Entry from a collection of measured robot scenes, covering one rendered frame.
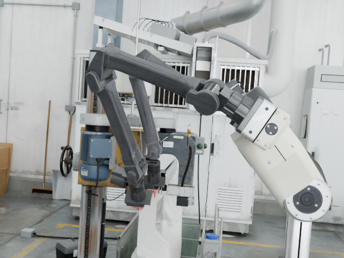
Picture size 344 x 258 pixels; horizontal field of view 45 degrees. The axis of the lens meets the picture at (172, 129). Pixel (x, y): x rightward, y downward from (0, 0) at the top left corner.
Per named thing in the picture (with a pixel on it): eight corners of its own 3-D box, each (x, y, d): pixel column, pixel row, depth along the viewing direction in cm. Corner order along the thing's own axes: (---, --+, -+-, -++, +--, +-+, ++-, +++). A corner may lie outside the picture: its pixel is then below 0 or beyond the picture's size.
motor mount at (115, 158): (113, 170, 201) (115, 136, 200) (100, 169, 202) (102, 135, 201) (126, 163, 229) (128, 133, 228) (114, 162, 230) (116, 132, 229)
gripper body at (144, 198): (127, 190, 165) (125, 179, 160) (152, 192, 164) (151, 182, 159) (124, 204, 161) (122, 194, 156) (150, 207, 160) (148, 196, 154)
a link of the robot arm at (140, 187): (138, 188, 150) (145, 175, 154) (122, 181, 152) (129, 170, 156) (140, 197, 155) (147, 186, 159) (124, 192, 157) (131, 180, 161)
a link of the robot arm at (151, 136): (135, 60, 179) (140, 62, 190) (123, 63, 180) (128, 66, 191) (161, 155, 181) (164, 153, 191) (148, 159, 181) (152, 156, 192)
